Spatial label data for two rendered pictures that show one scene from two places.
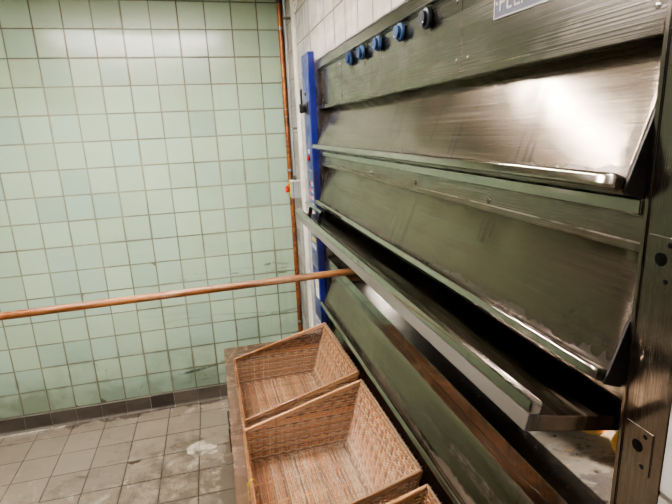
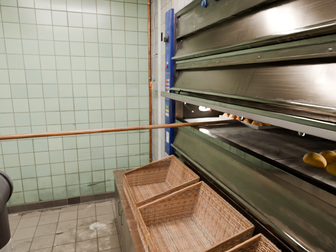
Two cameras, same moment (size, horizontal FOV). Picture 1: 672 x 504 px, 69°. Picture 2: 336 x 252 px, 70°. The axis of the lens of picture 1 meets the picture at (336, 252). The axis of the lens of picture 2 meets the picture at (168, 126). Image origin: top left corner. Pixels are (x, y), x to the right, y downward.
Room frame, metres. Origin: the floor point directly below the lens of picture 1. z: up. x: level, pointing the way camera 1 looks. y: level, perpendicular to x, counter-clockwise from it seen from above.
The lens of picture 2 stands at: (0.17, 0.29, 1.56)
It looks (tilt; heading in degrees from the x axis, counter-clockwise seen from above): 12 degrees down; 355
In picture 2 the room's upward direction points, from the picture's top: straight up
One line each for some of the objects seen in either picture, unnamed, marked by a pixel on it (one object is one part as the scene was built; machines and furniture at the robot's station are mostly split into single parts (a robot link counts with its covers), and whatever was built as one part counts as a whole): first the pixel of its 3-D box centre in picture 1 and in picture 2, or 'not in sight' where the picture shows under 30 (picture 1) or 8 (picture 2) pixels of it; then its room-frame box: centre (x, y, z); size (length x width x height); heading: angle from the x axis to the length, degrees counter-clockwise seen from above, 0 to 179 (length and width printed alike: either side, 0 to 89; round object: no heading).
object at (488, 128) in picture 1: (390, 126); (236, 31); (1.47, -0.18, 1.80); 1.79 x 0.11 x 0.19; 14
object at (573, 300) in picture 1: (391, 213); (233, 81); (1.47, -0.18, 1.54); 1.79 x 0.11 x 0.19; 14
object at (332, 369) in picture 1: (291, 379); (157, 183); (1.97, 0.23, 0.72); 0.56 x 0.49 x 0.28; 15
